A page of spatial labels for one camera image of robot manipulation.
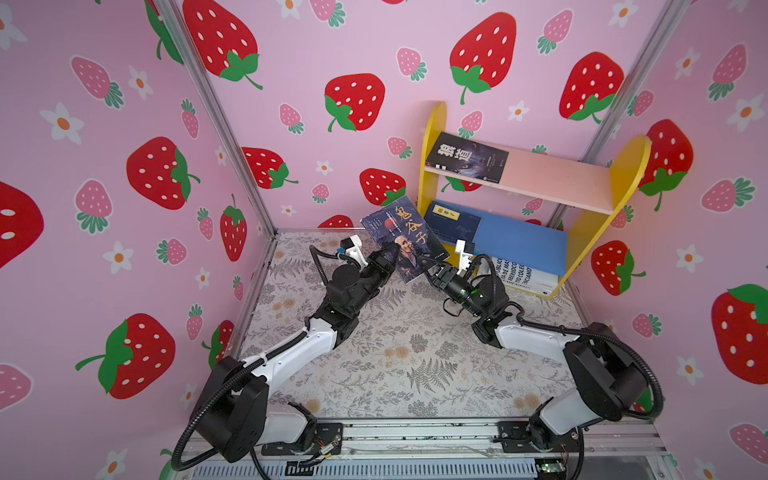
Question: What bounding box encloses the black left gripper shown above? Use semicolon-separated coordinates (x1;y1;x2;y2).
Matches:
347;244;396;320

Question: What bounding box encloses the dark book orange calligraphy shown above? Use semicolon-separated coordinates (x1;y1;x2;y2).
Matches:
361;198;449;283

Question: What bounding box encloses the navy book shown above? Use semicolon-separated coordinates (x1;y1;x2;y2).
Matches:
425;201;481;244

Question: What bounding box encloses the white book black spanish text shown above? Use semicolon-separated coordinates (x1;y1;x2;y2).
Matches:
491;257;559;297

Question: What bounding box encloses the black book white chinese title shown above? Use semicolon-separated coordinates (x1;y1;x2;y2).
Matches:
425;132;509;183

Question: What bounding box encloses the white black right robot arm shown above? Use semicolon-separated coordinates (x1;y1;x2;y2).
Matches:
419;257;665;452

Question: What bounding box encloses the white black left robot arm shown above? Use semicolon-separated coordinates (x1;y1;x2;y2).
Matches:
170;243;400;472

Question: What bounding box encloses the yellow pink blue bookshelf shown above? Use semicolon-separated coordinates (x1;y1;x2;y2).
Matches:
417;102;651;299

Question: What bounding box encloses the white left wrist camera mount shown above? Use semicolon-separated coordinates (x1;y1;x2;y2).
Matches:
337;235;367;269

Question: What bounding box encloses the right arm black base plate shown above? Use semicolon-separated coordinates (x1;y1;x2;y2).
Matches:
491;421;581;454

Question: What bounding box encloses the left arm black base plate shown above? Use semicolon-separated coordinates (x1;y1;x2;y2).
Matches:
260;422;344;456

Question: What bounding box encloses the aluminium front rail frame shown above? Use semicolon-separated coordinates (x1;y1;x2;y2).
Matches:
178;417;683;479

